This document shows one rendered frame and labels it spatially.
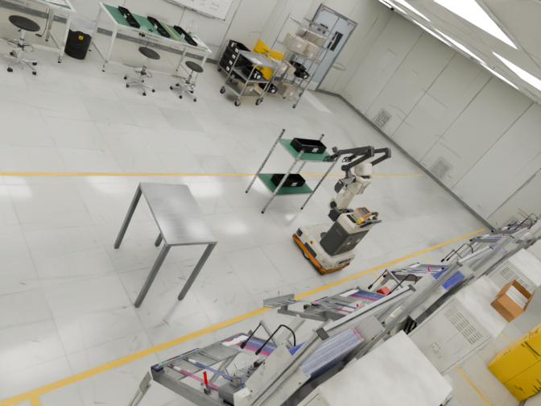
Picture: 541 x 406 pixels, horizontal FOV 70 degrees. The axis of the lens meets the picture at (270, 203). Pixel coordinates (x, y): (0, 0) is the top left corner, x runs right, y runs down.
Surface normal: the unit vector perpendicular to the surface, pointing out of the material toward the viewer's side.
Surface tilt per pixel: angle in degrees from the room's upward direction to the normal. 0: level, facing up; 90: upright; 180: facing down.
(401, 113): 90
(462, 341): 90
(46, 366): 0
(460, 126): 90
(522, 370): 90
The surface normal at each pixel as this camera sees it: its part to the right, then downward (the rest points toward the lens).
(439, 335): -0.68, 0.05
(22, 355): 0.47, -0.73
